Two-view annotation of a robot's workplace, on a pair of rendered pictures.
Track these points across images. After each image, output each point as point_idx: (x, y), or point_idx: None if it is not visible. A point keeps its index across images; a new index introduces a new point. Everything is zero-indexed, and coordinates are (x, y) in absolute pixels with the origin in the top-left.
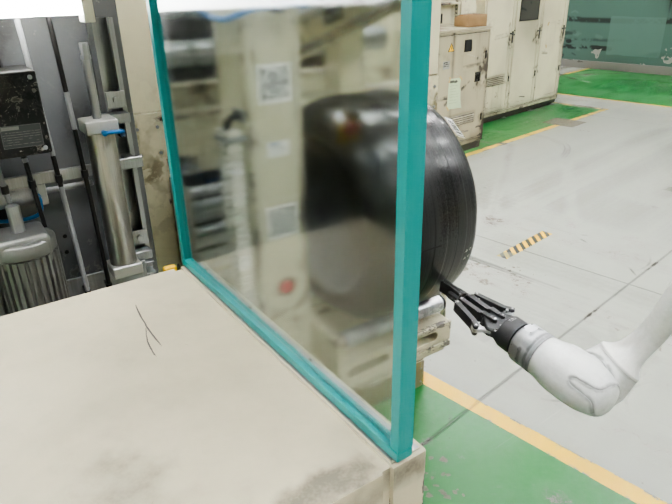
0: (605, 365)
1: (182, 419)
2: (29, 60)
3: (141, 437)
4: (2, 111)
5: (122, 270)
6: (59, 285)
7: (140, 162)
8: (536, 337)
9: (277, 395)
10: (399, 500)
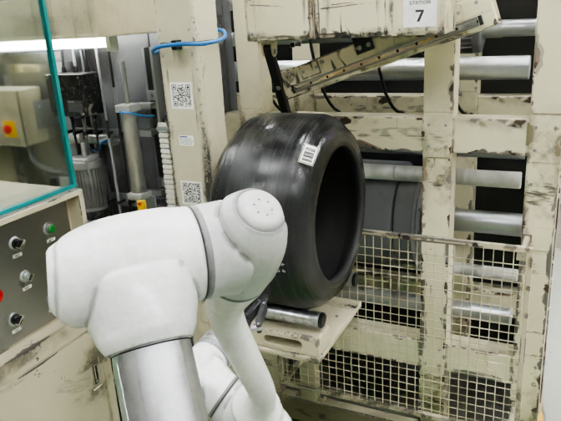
0: (228, 394)
1: None
2: (98, 68)
3: None
4: (68, 93)
5: (131, 195)
6: (91, 189)
7: (149, 134)
8: (204, 337)
9: None
10: None
